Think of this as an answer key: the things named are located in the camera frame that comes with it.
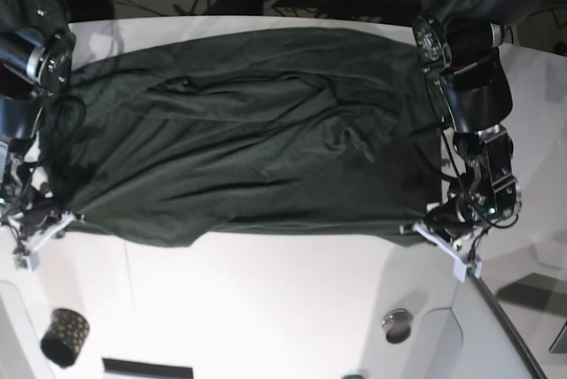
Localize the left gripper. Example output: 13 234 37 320
399 201 490 264

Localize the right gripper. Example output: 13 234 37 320
1 205 84 258

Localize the dark green t-shirt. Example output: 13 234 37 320
39 27 441 248

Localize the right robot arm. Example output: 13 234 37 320
1 0 76 258

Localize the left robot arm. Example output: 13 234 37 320
412 0 543 268

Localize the black patterned cup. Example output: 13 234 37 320
40 308 90 368

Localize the black white flat device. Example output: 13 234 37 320
102 359 194 379

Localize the black round stool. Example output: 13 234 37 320
66 0 115 23

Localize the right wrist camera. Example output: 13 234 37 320
13 251 39 272

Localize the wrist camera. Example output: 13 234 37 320
453 259 482 282
13 251 39 272

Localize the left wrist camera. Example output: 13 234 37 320
453 259 482 282

